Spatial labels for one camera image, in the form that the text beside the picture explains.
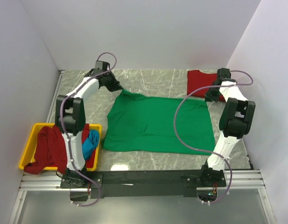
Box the green t shirt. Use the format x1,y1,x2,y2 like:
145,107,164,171
103,90,215,155

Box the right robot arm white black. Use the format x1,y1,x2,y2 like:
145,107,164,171
199,80,256,187

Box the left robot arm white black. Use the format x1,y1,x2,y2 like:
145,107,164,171
55,69,123,188

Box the folded red t shirt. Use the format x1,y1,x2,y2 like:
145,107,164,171
187,70,225,102

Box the blue t shirt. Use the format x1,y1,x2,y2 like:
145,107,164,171
82,128,100,161

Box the crumpled red t shirt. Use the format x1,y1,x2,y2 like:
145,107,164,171
24,124,90,175

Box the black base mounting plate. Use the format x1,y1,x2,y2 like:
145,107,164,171
60,170,226,199

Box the yellow plastic bin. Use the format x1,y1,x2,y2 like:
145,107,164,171
19,123,103,175

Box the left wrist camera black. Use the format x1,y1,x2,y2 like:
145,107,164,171
95,60,110,73

